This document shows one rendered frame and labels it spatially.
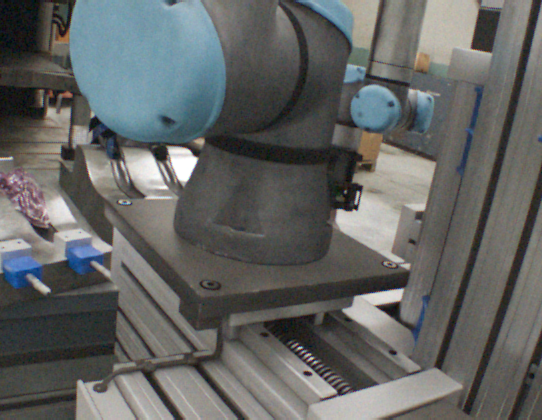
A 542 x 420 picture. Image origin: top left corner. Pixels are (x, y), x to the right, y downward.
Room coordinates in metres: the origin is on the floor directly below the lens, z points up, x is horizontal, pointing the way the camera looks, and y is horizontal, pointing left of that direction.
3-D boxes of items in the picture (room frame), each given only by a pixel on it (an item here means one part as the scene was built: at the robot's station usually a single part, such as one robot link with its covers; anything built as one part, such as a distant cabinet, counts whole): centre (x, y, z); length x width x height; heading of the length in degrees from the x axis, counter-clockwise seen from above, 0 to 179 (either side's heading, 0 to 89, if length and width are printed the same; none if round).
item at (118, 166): (1.17, 0.27, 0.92); 0.35 x 0.16 x 0.09; 36
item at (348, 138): (1.10, -0.11, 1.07); 0.08 x 0.08 x 0.05
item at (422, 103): (1.04, -0.19, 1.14); 0.11 x 0.11 x 0.08; 66
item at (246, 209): (0.54, 0.01, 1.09); 0.15 x 0.15 x 0.10
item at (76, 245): (0.79, 0.26, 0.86); 0.13 x 0.05 x 0.05; 53
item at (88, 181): (1.19, 0.27, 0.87); 0.50 x 0.26 x 0.14; 36
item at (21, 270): (0.71, 0.32, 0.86); 0.13 x 0.05 x 0.05; 53
